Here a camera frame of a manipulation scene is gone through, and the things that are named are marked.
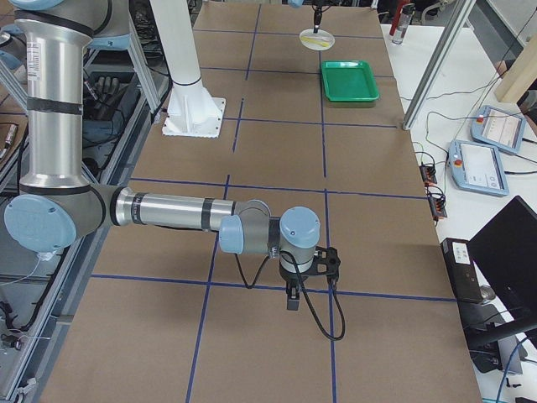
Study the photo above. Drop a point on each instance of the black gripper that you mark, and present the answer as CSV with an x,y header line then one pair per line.
x,y
290,278
317,12

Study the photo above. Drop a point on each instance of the white round plate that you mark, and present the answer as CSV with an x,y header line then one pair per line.
x,y
321,33

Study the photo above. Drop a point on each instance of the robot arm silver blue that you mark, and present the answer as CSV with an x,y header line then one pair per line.
x,y
299,3
57,35

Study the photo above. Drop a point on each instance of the green plastic tray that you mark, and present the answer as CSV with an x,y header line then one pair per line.
x,y
349,81

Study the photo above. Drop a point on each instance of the black mini computer box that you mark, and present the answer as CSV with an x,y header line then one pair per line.
x,y
461,270

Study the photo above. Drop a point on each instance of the near orange black hub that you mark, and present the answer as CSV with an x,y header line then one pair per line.
x,y
437,202

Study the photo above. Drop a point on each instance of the orange black hub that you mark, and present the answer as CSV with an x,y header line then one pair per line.
x,y
437,202
427,168

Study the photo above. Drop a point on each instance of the far orange black hub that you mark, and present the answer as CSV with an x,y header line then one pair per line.
x,y
427,168

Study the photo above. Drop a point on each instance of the far teach pendant tablet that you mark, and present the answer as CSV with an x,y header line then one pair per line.
x,y
499,128

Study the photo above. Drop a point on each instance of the teach pendant tablet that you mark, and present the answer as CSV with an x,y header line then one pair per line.
x,y
499,128
477,167

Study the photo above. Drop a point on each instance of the wooden beam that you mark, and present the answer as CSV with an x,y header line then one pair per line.
x,y
517,76

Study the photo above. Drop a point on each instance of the near teach pendant tablet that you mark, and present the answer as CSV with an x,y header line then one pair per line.
x,y
477,167

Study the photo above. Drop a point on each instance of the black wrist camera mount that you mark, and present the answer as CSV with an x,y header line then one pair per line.
x,y
325,263

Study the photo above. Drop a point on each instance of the aluminium frame post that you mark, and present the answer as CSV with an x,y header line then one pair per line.
x,y
446,41

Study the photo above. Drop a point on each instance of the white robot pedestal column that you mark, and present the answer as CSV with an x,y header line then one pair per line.
x,y
192,111

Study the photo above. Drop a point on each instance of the aluminium side frame rail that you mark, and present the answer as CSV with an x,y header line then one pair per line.
x,y
56,200

